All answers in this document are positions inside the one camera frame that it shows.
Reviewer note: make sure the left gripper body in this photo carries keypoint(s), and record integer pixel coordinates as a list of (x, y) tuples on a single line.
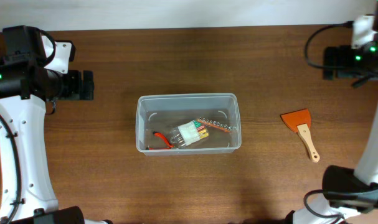
[(75, 88)]

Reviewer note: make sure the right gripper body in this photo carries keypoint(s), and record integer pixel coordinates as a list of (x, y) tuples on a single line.
[(345, 55)]

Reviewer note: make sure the orange scraper with wooden handle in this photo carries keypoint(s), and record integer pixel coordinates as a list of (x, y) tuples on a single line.
[(300, 122)]

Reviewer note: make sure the red handled pliers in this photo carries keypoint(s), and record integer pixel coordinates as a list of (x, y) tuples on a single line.
[(164, 139)]

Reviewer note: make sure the clear case of coloured bits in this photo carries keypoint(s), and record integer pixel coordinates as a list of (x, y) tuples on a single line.
[(188, 134)]

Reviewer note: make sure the clear plastic container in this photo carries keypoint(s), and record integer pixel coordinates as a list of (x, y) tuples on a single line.
[(162, 113)]

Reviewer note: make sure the orange socket rail with sockets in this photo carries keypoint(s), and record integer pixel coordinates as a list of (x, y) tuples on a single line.
[(216, 125)]

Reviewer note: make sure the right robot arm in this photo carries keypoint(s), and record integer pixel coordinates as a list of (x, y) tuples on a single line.
[(346, 192)]

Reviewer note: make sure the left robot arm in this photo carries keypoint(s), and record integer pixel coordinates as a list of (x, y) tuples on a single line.
[(34, 71)]

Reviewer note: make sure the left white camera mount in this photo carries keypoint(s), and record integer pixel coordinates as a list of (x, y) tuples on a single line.
[(64, 54)]

